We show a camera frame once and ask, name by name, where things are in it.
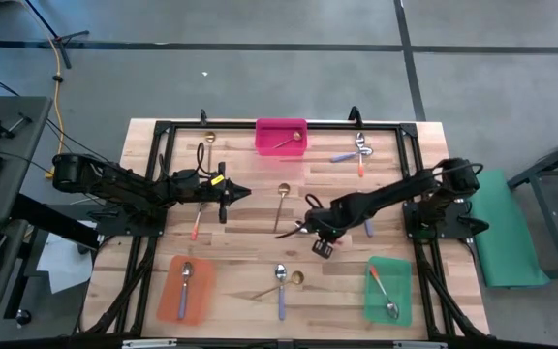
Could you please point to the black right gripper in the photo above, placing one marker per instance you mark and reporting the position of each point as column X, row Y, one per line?
column 325, row 223

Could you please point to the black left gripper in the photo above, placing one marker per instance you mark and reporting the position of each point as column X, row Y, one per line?
column 222, row 215

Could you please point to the gold spoon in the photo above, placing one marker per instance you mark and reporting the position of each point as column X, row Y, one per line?
column 209, row 137
column 284, row 189
column 297, row 277
column 297, row 136

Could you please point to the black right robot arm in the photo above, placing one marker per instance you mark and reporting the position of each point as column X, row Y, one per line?
column 385, row 196

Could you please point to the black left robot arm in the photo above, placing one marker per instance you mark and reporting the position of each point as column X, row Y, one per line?
column 114, row 184

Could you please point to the pink plastic bin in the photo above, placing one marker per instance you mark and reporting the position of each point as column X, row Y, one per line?
column 269, row 145

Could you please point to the black table clamp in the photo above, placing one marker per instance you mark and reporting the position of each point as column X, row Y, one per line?
column 204, row 117
column 355, row 116

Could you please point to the green plastic bin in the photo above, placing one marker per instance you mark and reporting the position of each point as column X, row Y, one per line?
column 402, row 286

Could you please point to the orange plastic tray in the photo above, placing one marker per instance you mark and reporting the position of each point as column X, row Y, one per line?
column 201, row 291

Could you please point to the black support bar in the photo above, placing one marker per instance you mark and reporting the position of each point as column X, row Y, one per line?
column 51, row 220

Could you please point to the white paper sheet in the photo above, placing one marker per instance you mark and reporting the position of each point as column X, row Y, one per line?
column 66, row 271

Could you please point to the green padded mat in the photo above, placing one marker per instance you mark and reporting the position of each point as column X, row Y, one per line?
column 506, row 242

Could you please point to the dark grey desk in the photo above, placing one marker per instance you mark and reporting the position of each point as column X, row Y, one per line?
column 32, row 111

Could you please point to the black tripod stand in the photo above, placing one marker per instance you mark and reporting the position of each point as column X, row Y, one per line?
column 60, row 39

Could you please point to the grey metal table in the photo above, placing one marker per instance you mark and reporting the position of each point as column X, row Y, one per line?
column 545, row 167

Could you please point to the black round knob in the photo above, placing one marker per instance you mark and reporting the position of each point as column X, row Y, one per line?
column 23, row 317

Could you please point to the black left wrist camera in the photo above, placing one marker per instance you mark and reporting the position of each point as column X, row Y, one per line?
column 212, row 184

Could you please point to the silver metal bracket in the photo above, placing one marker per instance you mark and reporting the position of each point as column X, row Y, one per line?
column 148, row 344
column 419, row 345

